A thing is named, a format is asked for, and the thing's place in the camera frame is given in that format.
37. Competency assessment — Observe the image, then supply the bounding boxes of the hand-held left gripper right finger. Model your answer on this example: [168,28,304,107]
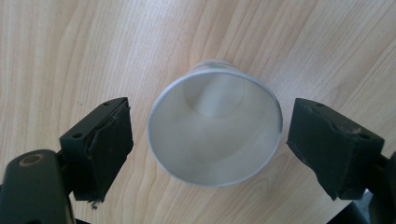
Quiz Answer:
[286,97,386,202]

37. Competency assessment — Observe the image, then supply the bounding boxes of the white paper cup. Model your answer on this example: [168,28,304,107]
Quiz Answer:
[146,59,284,188]

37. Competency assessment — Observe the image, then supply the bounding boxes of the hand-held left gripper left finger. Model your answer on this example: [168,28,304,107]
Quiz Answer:
[58,96,134,203]

